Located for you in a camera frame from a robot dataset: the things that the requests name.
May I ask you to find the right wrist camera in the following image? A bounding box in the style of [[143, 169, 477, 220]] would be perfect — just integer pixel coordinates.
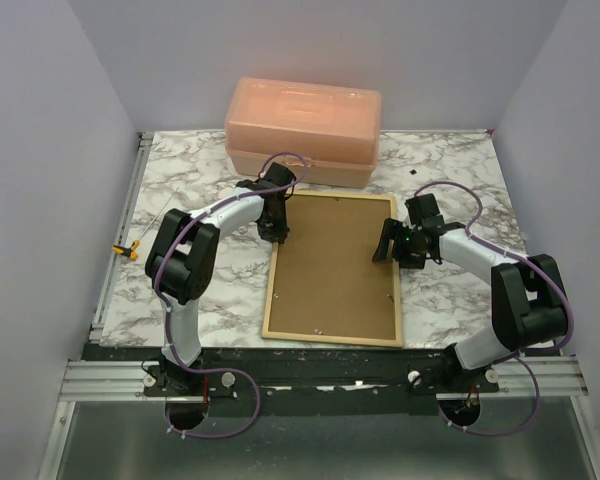
[[405, 194, 444, 229]]

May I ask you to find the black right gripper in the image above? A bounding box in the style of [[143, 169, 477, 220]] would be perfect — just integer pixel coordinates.
[[372, 218, 426, 271]]

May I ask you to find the orange translucent plastic box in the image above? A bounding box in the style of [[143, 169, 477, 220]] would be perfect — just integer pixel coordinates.
[[225, 77, 382, 189]]

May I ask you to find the brown backing board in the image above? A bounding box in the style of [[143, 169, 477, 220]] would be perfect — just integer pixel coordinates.
[[268, 194, 399, 341]]

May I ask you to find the light wooden picture frame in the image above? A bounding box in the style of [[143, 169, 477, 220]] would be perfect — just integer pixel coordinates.
[[260, 188, 405, 349]]

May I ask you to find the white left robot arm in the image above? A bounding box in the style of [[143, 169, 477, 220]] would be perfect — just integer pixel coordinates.
[[145, 161, 299, 395]]

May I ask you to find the yellow black clamp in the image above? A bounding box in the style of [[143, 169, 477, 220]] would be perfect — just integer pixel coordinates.
[[112, 240, 140, 261]]

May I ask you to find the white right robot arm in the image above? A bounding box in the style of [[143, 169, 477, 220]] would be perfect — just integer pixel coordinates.
[[372, 216, 574, 392]]

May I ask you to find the aluminium rail frame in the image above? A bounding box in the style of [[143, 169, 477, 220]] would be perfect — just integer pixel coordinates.
[[59, 132, 154, 402]]

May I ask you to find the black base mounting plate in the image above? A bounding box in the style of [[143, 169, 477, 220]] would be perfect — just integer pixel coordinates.
[[143, 348, 499, 397]]

